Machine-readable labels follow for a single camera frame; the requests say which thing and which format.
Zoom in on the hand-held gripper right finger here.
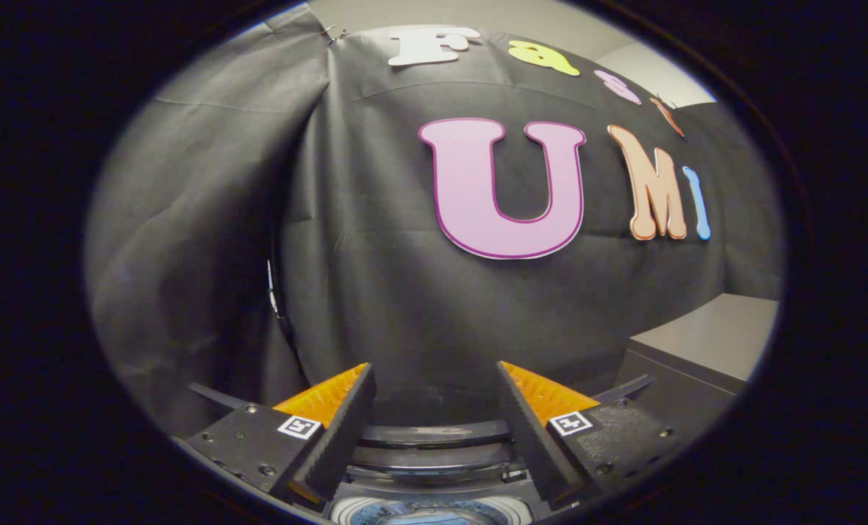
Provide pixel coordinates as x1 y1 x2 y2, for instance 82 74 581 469
495 360 681 510

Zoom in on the white cabinet with grey top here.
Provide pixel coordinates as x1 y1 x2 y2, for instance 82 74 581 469
615 293 780 440

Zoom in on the grey washing machine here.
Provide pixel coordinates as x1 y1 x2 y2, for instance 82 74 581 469
328 467 551 525

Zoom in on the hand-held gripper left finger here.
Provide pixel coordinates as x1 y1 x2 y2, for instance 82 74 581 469
174 362 377 505

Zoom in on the black backdrop cloth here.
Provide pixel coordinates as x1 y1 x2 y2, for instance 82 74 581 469
84 4 783 440

